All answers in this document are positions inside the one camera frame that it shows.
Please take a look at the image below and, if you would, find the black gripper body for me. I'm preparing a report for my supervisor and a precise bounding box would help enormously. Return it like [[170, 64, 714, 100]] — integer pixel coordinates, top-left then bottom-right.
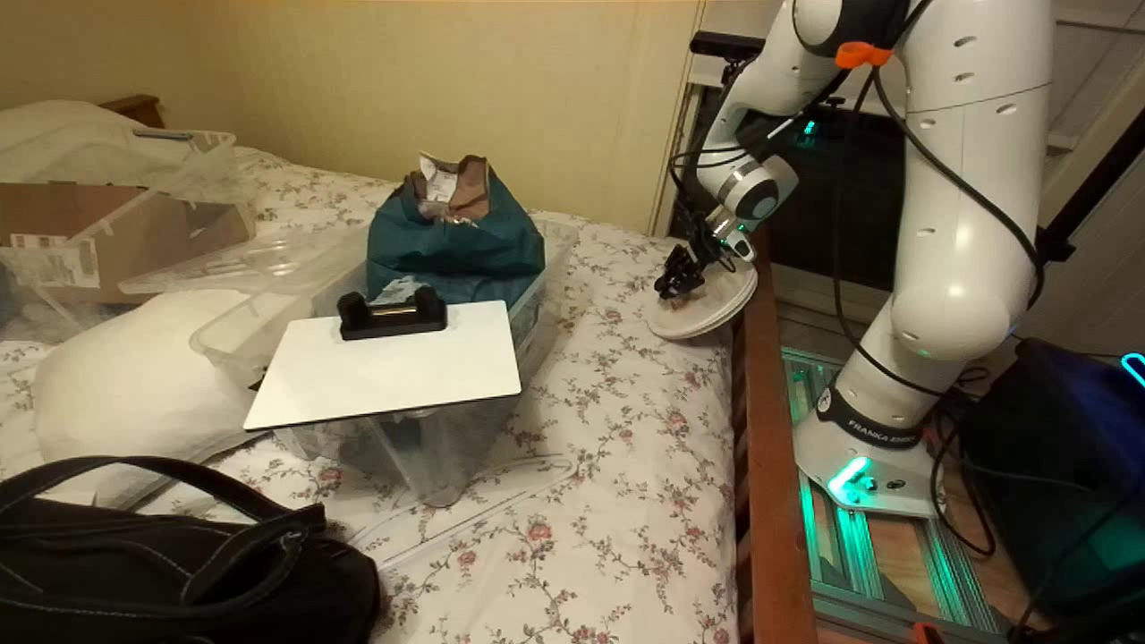
[[670, 232, 734, 275]]

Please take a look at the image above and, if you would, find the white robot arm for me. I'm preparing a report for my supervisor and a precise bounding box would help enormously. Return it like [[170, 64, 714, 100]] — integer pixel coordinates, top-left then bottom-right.
[[654, 0, 1054, 517]]

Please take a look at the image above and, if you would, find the white round plate stack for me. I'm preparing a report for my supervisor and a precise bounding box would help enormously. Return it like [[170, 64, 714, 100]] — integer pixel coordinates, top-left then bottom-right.
[[642, 264, 757, 341]]

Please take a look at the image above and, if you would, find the teal green cloth bag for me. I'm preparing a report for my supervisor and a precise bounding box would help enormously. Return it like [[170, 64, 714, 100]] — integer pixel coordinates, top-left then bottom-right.
[[363, 155, 546, 304]]

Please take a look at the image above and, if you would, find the floral bed sheet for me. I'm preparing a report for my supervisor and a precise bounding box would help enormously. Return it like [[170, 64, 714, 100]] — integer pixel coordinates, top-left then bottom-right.
[[0, 140, 745, 644]]

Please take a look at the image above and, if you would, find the white clipboard with black clip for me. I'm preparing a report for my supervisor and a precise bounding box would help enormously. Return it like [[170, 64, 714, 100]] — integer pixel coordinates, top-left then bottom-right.
[[244, 299, 521, 429]]

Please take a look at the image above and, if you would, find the clear plastic storage bin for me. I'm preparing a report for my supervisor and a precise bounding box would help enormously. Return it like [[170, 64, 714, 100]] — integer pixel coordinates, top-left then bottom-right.
[[188, 230, 572, 505]]

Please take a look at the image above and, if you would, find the black computer with blue light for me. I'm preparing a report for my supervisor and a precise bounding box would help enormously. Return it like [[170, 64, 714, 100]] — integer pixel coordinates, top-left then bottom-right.
[[960, 341, 1145, 620]]

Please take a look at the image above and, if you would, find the white pillow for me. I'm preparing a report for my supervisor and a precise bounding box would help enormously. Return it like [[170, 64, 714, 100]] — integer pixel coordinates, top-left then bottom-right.
[[30, 288, 249, 461]]

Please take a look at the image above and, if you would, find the brown cardboard box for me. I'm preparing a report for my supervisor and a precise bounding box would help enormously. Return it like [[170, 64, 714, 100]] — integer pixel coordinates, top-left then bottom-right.
[[0, 182, 249, 288]]

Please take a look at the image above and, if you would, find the clear plastic bag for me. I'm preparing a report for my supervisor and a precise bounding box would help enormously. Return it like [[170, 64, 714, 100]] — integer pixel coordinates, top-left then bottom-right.
[[0, 100, 254, 341]]

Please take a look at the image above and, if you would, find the black handbag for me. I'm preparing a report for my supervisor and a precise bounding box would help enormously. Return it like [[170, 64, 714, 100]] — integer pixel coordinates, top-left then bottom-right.
[[0, 453, 388, 644]]

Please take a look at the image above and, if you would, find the wooden bed frame rail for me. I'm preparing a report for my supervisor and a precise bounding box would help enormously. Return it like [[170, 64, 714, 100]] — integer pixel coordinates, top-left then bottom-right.
[[734, 235, 816, 644]]

